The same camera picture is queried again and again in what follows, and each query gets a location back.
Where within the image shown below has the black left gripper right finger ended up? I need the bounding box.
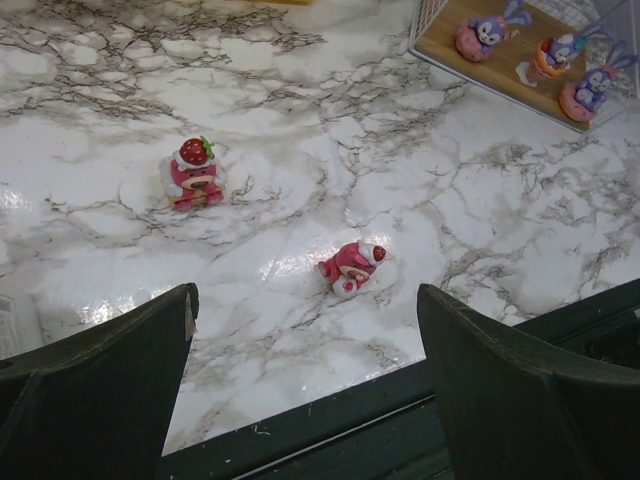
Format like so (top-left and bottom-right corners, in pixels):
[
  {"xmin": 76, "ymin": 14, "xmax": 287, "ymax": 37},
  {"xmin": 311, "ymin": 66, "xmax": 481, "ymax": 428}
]
[{"xmin": 417, "ymin": 283, "xmax": 639, "ymax": 479}]

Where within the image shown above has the purple bunny cupcake figure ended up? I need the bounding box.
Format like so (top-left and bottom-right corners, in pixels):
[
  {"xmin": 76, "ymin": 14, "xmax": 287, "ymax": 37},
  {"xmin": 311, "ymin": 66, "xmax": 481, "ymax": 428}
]
[{"xmin": 516, "ymin": 21, "xmax": 615, "ymax": 88}]

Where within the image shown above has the pink bear strawberry figure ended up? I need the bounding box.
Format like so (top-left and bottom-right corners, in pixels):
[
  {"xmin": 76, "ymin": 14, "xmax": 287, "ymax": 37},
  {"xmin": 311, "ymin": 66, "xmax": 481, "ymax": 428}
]
[{"xmin": 317, "ymin": 239, "xmax": 387, "ymax": 299}]

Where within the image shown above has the purple bunny pink cake figure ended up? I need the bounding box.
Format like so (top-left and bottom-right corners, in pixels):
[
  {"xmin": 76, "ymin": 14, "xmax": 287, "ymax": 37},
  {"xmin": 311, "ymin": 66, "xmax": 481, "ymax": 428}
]
[{"xmin": 455, "ymin": 0, "xmax": 533, "ymax": 63}]

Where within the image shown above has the pink strawberry cake figure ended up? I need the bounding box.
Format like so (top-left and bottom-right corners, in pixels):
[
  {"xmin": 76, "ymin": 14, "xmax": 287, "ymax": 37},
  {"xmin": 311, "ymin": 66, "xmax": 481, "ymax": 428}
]
[{"xmin": 159, "ymin": 136, "xmax": 227, "ymax": 212}]

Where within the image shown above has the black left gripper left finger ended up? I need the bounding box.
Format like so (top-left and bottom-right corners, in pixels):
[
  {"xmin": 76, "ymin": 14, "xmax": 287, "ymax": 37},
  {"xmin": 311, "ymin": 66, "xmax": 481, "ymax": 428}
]
[{"xmin": 1, "ymin": 283, "xmax": 199, "ymax": 479}]

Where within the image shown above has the white wire wooden shelf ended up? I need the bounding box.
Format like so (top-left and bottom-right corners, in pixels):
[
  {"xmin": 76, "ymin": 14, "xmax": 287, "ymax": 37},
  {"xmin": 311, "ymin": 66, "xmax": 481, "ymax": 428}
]
[{"xmin": 409, "ymin": 1, "xmax": 639, "ymax": 132}]

